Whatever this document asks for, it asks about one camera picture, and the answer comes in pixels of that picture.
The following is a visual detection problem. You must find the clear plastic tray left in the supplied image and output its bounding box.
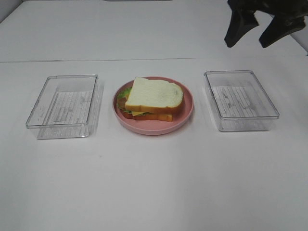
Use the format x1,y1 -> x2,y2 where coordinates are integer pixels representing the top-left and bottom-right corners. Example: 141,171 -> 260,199
26,74 -> 102,140

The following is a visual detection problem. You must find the clear plastic tray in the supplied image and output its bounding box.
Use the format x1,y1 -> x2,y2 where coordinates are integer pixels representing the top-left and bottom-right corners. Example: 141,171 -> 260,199
26,74 -> 102,140
204,70 -> 280,132

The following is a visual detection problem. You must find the green lettuce leaf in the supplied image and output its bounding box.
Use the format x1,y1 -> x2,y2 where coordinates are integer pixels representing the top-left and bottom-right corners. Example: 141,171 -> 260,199
117,87 -> 149,119

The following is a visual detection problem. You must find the pink round plate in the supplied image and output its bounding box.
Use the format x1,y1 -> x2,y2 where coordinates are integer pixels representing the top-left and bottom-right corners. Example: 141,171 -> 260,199
113,77 -> 194,136

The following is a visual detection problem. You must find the clear plastic tray right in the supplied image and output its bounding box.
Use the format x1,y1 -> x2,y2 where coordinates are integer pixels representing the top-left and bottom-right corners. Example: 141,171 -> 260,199
204,70 -> 280,132

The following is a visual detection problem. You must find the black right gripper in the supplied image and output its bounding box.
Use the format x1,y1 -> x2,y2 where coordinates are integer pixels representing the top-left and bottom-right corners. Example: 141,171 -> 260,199
224,0 -> 308,48

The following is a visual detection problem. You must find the bacon strip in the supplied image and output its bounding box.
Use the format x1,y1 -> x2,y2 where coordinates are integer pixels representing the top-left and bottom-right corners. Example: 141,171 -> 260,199
117,97 -> 128,111

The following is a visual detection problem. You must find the bread slice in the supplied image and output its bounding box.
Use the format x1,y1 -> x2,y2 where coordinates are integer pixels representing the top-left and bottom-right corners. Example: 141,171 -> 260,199
132,113 -> 173,122
125,77 -> 183,114

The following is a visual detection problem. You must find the yellow cheese slice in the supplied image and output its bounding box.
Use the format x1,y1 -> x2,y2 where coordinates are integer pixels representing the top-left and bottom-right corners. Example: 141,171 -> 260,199
130,111 -> 147,116

